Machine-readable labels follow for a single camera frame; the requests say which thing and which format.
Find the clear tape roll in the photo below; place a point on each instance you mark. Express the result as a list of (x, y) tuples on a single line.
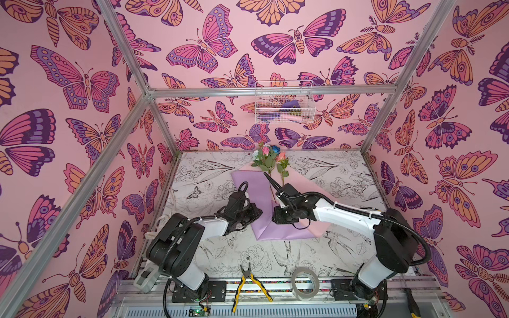
[(305, 284)]

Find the aluminium front rail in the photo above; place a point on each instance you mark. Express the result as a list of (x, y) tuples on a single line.
[(130, 302)]

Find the pink orange fake rose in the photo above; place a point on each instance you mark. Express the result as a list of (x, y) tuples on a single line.
[(282, 166)]

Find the purple pink wrapping paper sheet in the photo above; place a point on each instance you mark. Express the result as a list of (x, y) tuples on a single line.
[(262, 195)]

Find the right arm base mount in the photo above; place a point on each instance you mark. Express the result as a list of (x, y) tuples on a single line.
[(344, 289)]

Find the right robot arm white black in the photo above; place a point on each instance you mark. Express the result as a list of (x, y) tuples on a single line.
[(397, 245)]

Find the white wire basket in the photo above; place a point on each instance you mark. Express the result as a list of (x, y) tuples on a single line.
[(284, 104)]

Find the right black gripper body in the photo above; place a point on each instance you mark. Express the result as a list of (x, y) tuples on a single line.
[(280, 201)]

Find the cream ribbon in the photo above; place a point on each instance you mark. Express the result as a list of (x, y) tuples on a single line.
[(158, 226)]

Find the white fake rose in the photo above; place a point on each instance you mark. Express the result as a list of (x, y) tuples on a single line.
[(256, 156)]

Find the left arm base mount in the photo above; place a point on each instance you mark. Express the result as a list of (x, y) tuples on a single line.
[(210, 291)]

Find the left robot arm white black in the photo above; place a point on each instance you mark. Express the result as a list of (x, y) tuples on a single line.
[(174, 247)]

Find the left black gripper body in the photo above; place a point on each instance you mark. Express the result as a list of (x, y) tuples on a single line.
[(247, 215)]

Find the small pink fake rose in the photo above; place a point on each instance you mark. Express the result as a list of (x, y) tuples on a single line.
[(264, 154)]

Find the blue fake rose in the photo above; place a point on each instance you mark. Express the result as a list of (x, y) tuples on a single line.
[(273, 153)]

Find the black yellow screwdriver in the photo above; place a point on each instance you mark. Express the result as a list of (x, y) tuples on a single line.
[(413, 306)]

